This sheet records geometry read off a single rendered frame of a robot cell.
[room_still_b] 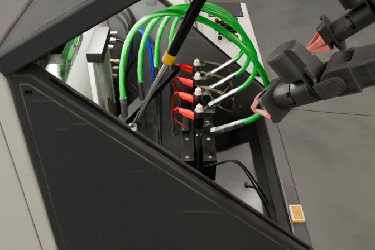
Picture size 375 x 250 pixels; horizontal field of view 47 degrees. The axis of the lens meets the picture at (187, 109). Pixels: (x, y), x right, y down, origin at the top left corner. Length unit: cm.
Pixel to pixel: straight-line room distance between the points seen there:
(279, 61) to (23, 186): 54
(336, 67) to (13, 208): 67
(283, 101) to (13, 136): 52
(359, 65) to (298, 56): 11
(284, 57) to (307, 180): 183
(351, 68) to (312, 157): 200
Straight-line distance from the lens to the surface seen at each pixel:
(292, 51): 81
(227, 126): 104
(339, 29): 118
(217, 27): 92
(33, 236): 101
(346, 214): 249
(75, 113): 74
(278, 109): 92
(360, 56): 79
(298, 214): 113
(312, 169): 268
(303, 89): 84
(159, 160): 79
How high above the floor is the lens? 181
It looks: 37 degrees down
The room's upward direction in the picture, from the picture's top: straight up
